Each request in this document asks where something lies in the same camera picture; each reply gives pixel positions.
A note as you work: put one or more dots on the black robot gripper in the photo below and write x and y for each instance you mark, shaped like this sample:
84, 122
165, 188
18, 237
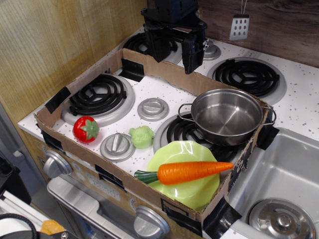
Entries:
175, 19

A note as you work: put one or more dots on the orange plastic toy carrot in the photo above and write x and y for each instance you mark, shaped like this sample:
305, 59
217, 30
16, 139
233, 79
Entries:
181, 172

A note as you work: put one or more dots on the light green plastic plate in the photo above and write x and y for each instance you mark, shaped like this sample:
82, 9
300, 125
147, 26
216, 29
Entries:
194, 194

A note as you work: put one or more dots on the silver stovetop knob back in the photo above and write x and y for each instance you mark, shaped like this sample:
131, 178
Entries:
212, 52

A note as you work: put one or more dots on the silver stovetop knob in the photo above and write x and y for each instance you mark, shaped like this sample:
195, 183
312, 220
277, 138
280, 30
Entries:
153, 109
117, 147
212, 52

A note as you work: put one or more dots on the silver slotted spatula hanging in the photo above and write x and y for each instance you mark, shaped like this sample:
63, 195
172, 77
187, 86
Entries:
240, 24

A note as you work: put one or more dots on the silver stovetop knob centre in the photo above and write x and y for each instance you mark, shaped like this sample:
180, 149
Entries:
153, 109

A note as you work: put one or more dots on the black back right burner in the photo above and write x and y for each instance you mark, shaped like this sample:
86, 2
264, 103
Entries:
254, 77

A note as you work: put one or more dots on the black front right burner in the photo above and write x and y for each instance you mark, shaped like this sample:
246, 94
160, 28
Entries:
179, 129

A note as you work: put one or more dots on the black front left burner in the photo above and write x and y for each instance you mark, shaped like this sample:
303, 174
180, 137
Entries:
104, 94

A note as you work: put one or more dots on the stainless steel pot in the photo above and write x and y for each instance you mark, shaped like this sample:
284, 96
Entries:
227, 117

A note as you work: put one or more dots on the green toy lettuce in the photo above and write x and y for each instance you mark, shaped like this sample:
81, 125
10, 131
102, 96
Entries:
141, 137

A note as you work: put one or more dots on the silver stovetop knob front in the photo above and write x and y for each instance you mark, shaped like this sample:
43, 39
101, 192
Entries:
117, 147

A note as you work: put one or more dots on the red toy strawberry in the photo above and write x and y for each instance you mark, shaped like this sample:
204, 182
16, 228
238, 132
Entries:
86, 129

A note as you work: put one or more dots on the silver oven knob left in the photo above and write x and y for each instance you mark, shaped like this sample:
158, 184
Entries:
56, 165

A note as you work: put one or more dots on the silver oven knob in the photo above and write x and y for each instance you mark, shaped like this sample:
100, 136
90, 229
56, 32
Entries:
56, 165
148, 224

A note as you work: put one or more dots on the silver oven knob right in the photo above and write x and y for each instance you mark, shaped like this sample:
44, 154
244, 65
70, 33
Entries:
148, 224

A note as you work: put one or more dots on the steel toy sink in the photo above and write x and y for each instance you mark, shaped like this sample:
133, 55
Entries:
287, 169

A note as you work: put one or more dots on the silver pot lid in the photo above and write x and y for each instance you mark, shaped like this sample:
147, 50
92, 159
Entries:
281, 219

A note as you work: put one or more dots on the orange yellow cloth piece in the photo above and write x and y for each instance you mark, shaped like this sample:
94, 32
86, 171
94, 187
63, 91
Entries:
50, 227

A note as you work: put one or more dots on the silver oven door handle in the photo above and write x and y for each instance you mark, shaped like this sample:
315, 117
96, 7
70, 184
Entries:
85, 206

